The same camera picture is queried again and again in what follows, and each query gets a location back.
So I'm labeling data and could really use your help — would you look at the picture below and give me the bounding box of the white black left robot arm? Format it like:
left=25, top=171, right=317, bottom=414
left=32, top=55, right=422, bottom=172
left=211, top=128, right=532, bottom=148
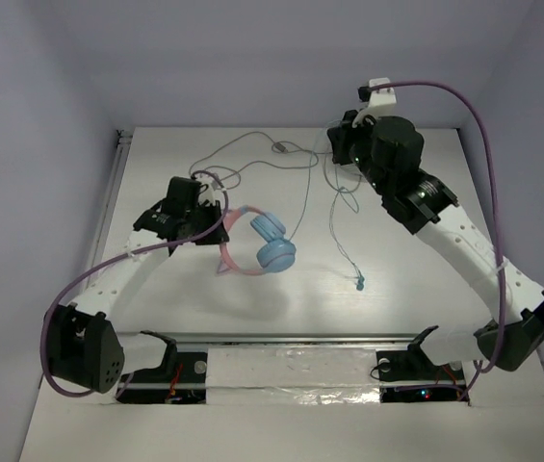
left=39, top=170, right=229, bottom=398

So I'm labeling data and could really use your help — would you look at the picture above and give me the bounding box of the aluminium front rail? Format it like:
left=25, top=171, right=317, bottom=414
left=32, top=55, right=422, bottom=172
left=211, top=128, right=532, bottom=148
left=117, top=331, right=451, bottom=352

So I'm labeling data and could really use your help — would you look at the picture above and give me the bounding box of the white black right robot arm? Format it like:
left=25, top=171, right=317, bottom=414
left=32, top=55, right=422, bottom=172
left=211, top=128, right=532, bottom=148
left=327, top=111, right=544, bottom=378

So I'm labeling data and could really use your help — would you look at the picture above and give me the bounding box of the aluminium table edge rail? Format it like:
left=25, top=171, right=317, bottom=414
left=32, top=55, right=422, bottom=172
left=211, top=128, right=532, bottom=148
left=86, top=130, right=133, bottom=269

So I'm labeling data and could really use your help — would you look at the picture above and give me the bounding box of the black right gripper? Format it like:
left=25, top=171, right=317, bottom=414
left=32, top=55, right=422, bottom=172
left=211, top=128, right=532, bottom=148
left=329, top=109, right=389, bottom=196

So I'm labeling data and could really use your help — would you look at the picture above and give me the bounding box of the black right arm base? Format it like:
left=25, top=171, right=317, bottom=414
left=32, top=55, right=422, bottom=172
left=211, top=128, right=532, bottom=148
left=370, top=326, right=468, bottom=403

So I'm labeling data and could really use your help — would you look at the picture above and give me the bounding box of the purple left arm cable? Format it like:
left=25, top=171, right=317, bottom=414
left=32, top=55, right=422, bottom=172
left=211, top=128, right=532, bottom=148
left=42, top=168, right=232, bottom=398

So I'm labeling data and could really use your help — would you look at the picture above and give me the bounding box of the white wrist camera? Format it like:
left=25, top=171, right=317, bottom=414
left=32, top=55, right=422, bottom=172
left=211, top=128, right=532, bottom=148
left=353, top=77, right=397, bottom=125
left=196, top=175, right=220, bottom=206

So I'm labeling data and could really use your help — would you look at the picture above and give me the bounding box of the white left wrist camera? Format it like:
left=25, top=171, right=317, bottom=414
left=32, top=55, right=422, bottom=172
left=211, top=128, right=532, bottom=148
left=196, top=175, right=220, bottom=206

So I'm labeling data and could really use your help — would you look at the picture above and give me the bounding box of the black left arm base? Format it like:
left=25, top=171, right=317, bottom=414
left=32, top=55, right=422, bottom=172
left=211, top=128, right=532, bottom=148
left=117, top=334, right=208, bottom=405

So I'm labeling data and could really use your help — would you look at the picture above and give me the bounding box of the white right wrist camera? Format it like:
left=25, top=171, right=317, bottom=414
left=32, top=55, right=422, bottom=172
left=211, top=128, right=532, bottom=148
left=353, top=77, right=397, bottom=125

